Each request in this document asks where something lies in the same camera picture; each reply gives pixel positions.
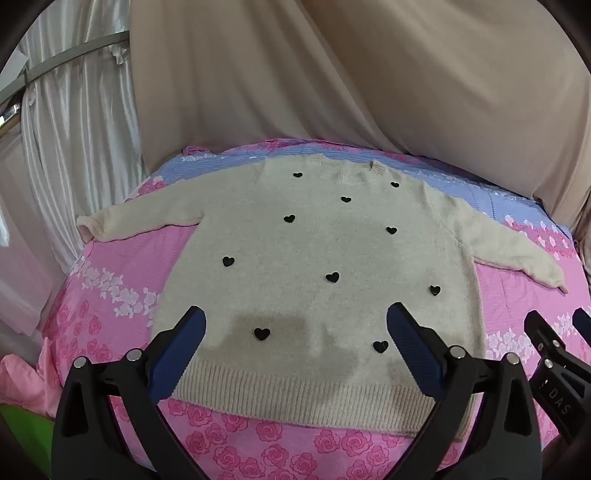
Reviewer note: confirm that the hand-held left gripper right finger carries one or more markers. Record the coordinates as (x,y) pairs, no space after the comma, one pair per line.
(413,355)

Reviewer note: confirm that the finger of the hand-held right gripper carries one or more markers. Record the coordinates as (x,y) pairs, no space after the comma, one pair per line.
(542,334)
(584,319)

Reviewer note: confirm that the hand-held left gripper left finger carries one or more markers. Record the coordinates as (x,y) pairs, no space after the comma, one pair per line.
(178,355)

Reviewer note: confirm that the cream sweater with black hearts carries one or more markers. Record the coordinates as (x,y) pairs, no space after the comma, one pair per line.
(300,258)

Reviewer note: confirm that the pink and blue floral bedsheet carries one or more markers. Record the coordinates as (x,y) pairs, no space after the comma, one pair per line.
(115,258)

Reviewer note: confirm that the pink cloth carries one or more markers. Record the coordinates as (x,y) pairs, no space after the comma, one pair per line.
(23,378)

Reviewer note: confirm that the green mat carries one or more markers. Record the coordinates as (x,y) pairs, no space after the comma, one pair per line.
(23,434)

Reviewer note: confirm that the white satin curtain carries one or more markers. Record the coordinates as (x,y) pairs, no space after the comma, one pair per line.
(78,115)

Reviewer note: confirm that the beige curtain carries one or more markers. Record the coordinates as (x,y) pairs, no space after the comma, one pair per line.
(323,69)

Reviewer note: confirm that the metal curtain rail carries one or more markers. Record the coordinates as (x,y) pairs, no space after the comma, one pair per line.
(64,55)

